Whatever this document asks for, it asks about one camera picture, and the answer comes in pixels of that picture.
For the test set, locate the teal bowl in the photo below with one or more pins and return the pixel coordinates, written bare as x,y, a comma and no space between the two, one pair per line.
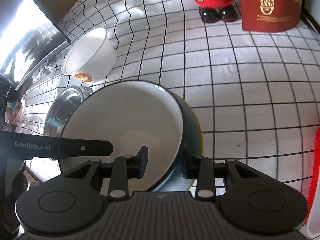
192,145

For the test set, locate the white plate dark rim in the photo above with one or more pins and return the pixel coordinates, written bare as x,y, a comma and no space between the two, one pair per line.
129,115

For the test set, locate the stainless steel bowl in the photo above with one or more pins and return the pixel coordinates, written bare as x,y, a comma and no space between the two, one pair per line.
63,107

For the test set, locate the dark window frame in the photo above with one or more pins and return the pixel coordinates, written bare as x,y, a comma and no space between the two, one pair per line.
28,39

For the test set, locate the red snack bag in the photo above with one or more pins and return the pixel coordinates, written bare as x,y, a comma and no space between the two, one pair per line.
270,16

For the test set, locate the white paper bowl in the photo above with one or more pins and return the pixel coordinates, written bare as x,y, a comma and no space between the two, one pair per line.
91,58

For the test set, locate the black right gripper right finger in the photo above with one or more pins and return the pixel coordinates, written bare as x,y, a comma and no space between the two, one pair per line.
198,167

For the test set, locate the black genrobot right gripper left finger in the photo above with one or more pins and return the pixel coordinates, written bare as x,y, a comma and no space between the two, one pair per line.
27,146

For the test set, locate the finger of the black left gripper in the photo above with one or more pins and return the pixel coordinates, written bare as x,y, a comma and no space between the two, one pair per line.
135,166

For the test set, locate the red and white object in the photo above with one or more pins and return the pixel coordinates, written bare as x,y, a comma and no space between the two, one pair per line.
312,219

